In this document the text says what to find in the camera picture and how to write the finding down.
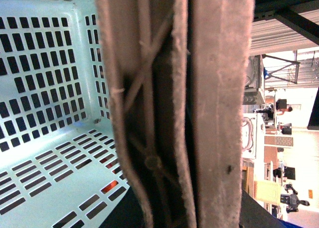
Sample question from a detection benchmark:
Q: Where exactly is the orange red apple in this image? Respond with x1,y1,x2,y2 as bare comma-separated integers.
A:
100,154,118,194

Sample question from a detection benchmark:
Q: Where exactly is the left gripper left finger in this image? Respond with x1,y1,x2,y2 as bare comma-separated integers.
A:
95,0,197,228

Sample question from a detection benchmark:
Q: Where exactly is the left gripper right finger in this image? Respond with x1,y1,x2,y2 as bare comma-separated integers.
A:
190,0,255,228

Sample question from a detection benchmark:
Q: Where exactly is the black video camera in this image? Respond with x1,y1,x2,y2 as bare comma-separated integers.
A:
280,183,310,214

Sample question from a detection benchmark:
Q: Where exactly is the light blue plastic basket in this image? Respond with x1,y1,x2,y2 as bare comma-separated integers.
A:
0,0,129,228

